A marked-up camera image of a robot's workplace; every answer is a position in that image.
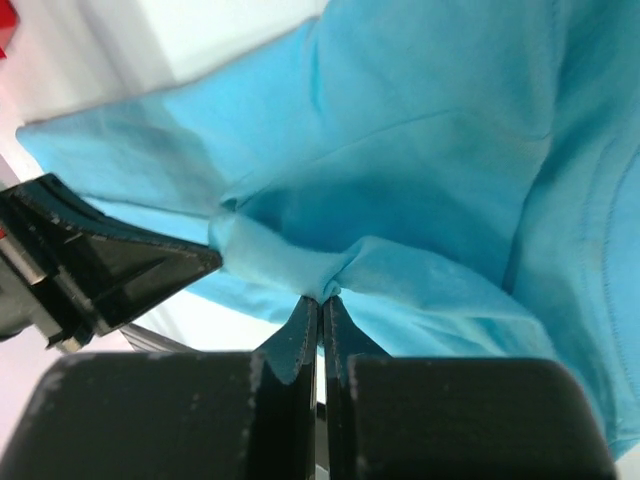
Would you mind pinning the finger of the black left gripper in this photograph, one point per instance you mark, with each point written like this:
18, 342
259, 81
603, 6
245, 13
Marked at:
102, 273

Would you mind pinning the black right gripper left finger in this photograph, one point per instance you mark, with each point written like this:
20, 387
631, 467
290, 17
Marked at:
169, 415

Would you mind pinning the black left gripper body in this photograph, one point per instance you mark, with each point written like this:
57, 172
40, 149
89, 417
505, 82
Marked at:
20, 305

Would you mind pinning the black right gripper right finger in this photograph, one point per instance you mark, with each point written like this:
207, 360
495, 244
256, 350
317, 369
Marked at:
452, 418

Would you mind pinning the light blue t-shirt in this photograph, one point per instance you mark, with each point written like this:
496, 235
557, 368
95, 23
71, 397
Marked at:
465, 174

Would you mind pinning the red plastic tray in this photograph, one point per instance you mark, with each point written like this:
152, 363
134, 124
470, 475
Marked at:
9, 21

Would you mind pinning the aluminium front frame rail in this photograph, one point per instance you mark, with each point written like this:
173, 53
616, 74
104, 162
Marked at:
144, 340

